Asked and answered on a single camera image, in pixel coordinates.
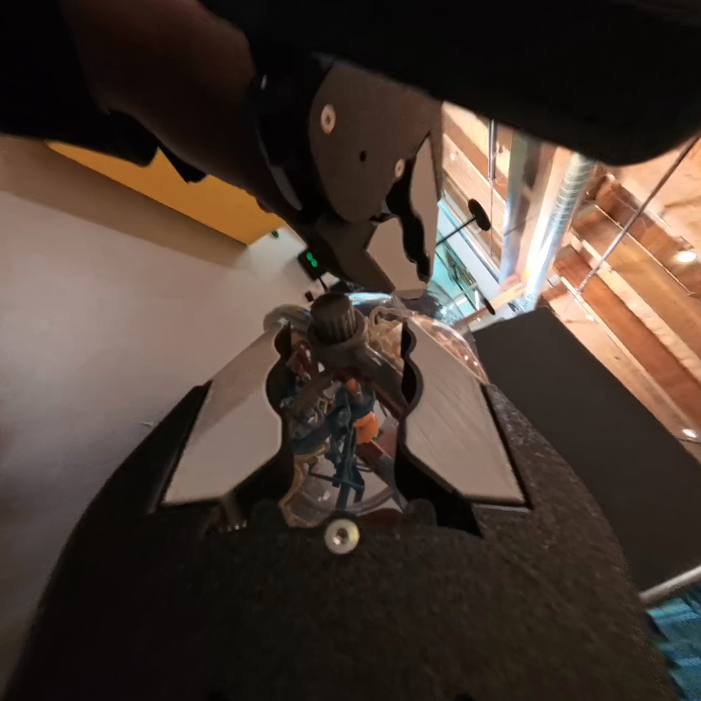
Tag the person's black clothing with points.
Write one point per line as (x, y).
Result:
(547, 55)

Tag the thin metal rod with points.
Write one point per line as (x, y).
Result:
(635, 219)

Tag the dark grey plastic bolt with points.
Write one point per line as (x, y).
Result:
(334, 328)

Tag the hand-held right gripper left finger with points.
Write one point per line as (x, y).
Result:
(224, 432)

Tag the clear glass jar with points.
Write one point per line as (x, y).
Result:
(460, 350)

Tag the person's left hand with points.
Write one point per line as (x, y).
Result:
(175, 82)

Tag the black panel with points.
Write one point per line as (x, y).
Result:
(591, 416)

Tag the orange plastic toy part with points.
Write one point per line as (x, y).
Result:
(366, 424)

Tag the black round ceiling fixture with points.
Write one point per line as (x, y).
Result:
(480, 213)

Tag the person's left forearm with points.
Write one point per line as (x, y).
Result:
(38, 65)

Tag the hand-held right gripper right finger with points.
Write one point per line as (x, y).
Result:
(454, 432)

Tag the silver ribbed duct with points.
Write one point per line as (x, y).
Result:
(558, 219)

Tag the yellow wall panel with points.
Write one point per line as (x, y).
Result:
(208, 197)

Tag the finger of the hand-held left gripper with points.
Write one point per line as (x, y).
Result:
(428, 186)
(383, 257)

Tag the black device with green light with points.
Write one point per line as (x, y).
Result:
(312, 263)

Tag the blue plastic toy part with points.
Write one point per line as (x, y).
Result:
(345, 432)

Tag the grey metal pipe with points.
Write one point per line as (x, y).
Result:
(673, 586)

